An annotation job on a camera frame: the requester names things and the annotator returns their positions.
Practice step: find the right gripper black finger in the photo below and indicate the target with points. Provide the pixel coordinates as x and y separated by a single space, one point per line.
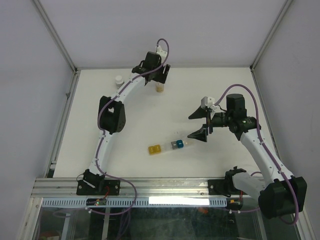
200 135
199 113

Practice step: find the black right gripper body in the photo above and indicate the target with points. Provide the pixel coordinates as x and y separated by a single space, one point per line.
219 119

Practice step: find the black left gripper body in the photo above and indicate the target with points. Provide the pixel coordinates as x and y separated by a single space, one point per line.
161 75

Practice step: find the clear bottle gold cap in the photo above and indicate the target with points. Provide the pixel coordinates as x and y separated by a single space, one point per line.
159 87

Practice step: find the weekly pill organizer strip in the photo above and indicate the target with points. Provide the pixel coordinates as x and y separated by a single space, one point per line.
178 141

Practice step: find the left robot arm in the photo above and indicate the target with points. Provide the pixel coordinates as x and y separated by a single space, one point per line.
111 121

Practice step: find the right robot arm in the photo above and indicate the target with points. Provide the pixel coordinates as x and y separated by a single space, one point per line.
280 193

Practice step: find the white pill bottle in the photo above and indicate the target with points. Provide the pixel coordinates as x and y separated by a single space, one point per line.
119 81

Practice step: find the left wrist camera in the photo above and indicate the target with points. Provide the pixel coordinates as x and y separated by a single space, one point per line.
161 52

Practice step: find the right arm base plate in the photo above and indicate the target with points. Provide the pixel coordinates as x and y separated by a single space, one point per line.
226 187

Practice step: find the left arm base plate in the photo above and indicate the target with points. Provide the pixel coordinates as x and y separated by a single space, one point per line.
110 187

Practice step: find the aluminium mounting rail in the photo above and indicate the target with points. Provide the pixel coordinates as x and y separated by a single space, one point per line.
196 187

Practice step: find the white slotted cable duct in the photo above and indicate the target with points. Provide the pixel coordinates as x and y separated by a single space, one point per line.
140 202

